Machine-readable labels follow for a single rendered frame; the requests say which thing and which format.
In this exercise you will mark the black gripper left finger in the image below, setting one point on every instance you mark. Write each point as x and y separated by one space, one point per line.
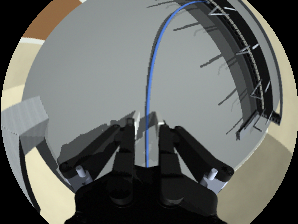
87 165

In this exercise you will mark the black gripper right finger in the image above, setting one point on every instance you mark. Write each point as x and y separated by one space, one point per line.
205 168

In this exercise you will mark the black patch panel rack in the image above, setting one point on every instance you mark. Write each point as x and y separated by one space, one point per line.
254 60

